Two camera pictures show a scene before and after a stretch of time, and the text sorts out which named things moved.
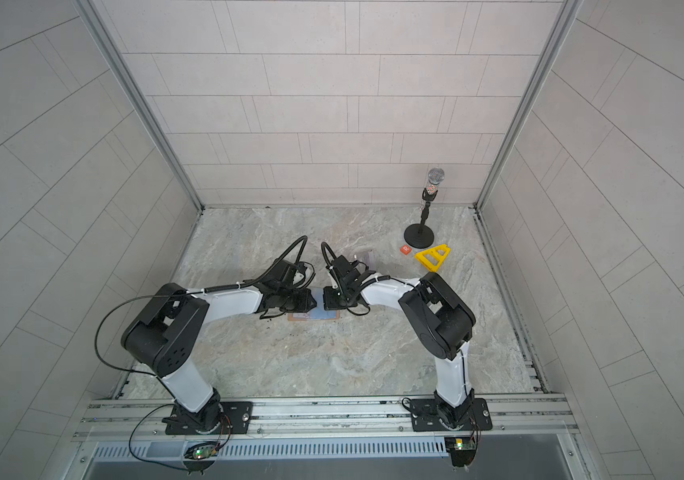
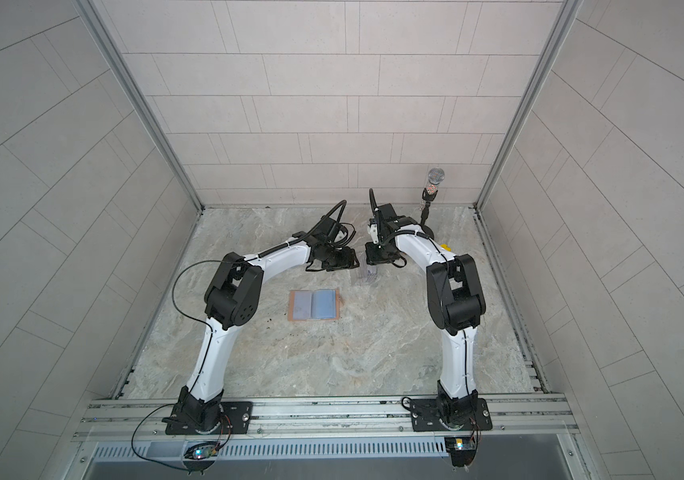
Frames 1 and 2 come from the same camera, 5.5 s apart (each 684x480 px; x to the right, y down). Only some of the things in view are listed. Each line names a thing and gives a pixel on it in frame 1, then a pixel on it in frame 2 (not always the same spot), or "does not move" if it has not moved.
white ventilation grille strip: x=271 y=450 does not move
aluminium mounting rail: x=326 y=420 does not move
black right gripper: x=329 y=302 → x=374 y=257
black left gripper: x=306 y=300 → x=348 y=260
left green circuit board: x=202 y=450 does not move
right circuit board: x=462 y=449 does not move
